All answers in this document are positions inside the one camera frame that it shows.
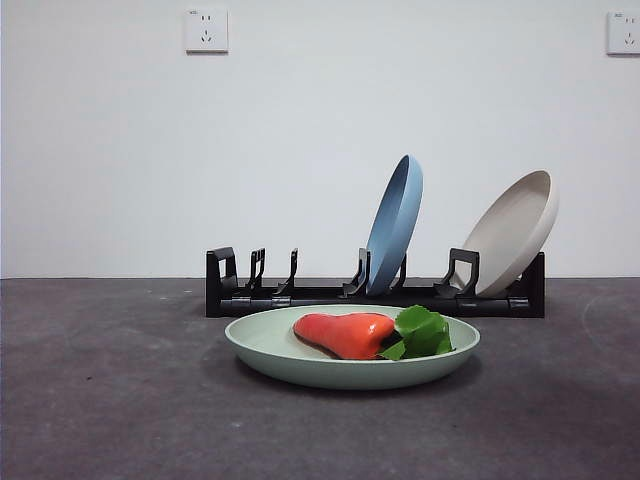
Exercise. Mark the orange carrot with green leaves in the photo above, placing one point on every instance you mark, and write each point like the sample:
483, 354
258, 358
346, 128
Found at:
345, 332

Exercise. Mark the green plate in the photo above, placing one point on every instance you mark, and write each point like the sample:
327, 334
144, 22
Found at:
280, 350

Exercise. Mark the blue plate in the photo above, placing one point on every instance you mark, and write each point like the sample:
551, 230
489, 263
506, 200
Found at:
395, 225

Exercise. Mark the black plate rack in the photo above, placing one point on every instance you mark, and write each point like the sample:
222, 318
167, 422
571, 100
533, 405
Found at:
250, 303

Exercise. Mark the beige plate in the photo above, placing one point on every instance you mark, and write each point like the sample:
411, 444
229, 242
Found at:
510, 235

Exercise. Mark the white wall socket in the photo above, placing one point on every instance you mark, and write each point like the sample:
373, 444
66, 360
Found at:
625, 32
207, 30

